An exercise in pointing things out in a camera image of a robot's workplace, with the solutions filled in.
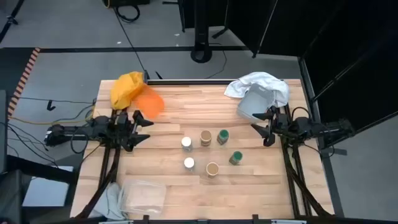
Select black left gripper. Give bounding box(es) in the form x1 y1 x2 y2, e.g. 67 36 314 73
114 110 155 153

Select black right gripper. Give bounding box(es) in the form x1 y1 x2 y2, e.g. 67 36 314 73
250 106 290 147

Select green lid spice jar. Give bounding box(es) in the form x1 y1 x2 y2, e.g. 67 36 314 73
228 151 244 166
216 129 230 146

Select white lid spice jar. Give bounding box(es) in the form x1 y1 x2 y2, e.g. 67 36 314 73
181 136 193 153
183 157 196 172

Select brown lid spice jar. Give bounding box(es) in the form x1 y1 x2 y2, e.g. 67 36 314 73
200 129 213 147
205 161 220 179

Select grey plastic bin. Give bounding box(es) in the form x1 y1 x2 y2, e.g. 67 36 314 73
236 83 277 124

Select orange plastic bin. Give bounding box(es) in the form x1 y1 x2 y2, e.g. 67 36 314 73
133 84 165 119

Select yellow cloth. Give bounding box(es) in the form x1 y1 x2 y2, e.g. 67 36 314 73
109 71 147 111

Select white towel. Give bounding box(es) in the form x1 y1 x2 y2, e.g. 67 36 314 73
223 71 290 108

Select clear plastic bin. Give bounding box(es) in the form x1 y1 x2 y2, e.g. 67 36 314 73
119 178 167 216

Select grey cloth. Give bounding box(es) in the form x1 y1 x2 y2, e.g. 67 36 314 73
89 182 129 222

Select black partition panel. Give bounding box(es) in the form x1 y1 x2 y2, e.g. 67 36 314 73
223 0 398 147

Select white flat board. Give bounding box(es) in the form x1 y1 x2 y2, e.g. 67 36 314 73
22 165 75 208

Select orange black hazard tape strip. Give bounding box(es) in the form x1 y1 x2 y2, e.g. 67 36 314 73
7 47 42 118

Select black tripod leg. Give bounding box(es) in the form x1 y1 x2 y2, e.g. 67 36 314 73
0 0 25 44

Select black table frame struts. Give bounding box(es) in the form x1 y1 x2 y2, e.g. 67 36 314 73
75 108 126 219
275 104 331 218

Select silver aluminium table rail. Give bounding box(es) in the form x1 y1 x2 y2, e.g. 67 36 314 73
145 78 238 86

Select thin black floor cable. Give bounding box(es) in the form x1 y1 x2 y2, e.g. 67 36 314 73
204 42 228 80

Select yellow floor cable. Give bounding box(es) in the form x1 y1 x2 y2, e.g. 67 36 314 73
7 107 96 126

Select black stand post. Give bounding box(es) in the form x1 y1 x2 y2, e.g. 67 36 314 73
190 0 213 64

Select black coiled floor cable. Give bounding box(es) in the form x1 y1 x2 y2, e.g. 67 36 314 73
114 4 141 24

